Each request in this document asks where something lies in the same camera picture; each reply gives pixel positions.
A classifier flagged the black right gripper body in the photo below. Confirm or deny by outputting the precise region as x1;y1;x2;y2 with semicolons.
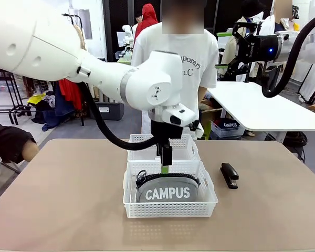
237;34;279;64

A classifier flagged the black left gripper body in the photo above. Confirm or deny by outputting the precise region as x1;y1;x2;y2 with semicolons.
150;120;184;147

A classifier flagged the grey Campus pencil case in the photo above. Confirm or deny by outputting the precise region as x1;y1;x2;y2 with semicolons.
135;170;201;203

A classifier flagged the black stapler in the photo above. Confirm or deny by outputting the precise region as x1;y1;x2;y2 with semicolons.
220;162;239;190

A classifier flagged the small white plastic basket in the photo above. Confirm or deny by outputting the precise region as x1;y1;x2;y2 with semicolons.
127;134;202;162

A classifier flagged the person in navy top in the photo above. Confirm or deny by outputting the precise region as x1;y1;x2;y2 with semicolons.
274;0;300;34

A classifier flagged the person in white t-shirt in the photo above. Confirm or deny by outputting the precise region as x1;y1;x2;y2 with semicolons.
131;0;218;141

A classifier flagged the large white plastic basket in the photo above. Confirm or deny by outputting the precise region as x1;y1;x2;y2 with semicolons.
122;160;219;218

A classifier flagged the white background table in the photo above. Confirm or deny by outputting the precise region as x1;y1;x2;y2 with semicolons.
207;80;315;144

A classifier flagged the grey storage bin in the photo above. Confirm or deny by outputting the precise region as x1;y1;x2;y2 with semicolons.
90;101;125;121

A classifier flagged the person in red hood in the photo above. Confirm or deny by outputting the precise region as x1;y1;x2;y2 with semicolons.
133;3;159;48

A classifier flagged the red hanging garment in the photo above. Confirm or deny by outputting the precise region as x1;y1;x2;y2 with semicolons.
58;78;84;111

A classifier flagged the yellow cloth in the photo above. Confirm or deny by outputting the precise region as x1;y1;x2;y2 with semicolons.
27;93;47;104

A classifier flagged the seated person in black shorts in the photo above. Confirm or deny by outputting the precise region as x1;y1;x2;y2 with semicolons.
0;104;40;164

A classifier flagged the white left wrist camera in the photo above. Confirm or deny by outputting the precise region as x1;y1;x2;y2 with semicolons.
161;103;204;140

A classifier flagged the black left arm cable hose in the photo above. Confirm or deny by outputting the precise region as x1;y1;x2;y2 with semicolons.
80;81;161;152

